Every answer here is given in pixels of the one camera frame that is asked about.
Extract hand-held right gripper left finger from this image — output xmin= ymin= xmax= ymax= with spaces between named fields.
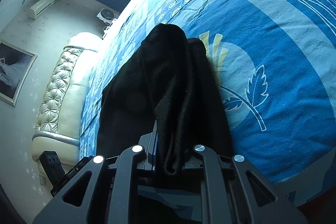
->
xmin=33 ymin=132 xmax=158 ymax=224

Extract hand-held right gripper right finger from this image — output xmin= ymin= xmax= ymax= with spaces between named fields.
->
xmin=184 ymin=145 xmax=308 ymax=224

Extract black studded pants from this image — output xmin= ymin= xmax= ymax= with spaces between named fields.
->
xmin=97 ymin=23 xmax=235 ymax=188

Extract cream tufted leather headboard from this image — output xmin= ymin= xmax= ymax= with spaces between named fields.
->
xmin=31 ymin=32 xmax=103 ymax=163

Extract blue patterned bed sheet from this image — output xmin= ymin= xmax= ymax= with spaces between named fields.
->
xmin=79 ymin=0 xmax=336 ymax=207

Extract white electric fan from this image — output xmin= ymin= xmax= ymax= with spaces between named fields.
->
xmin=97 ymin=8 xmax=119 ymax=25

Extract silver framed wall picture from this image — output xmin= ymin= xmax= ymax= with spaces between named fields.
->
xmin=0 ymin=40 xmax=38 ymax=107

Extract white wall air conditioner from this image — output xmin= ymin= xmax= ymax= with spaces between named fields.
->
xmin=28 ymin=0 xmax=56 ymax=20

